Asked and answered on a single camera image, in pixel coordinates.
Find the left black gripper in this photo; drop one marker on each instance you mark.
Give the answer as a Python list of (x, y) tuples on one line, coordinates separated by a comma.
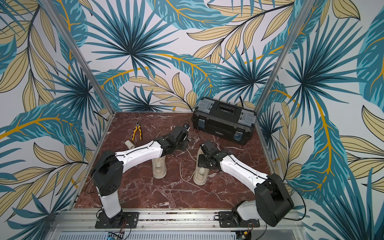
[(184, 147)]

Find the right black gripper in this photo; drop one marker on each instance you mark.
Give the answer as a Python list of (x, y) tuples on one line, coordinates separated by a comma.
[(205, 150)]

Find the beige sneaker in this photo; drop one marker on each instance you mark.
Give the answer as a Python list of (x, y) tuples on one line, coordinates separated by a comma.
[(159, 167), (201, 174)]

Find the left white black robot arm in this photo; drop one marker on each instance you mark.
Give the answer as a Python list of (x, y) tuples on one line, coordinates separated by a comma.
[(108, 172)]

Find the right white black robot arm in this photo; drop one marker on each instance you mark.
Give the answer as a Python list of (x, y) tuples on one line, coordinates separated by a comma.
[(272, 199)]

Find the black grey toolbox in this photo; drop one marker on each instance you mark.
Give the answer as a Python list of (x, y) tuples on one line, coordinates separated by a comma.
[(223, 120)]

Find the small beige cylinder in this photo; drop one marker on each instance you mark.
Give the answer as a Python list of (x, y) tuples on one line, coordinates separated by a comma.
[(129, 144)]

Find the yellow handled pliers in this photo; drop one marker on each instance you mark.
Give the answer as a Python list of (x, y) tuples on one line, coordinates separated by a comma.
[(137, 131)]

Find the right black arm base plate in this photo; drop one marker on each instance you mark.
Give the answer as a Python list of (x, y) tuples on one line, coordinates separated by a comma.
[(229, 219)]

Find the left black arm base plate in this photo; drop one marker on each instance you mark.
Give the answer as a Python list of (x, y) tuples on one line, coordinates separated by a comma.
[(121, 220)]

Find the aluminium front rail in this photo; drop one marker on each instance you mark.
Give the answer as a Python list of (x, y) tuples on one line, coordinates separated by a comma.
[(165, 224)]

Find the right aluminium corner post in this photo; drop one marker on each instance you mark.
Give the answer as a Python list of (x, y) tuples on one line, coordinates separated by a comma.
[(282, 44)]

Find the aluminium corner post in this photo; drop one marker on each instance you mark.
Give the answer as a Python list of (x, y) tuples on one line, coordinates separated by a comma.
[(282, 44), (73, 47)]

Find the left aluminium corner post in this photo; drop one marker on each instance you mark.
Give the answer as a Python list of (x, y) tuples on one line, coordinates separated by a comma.
[(73, 47)]

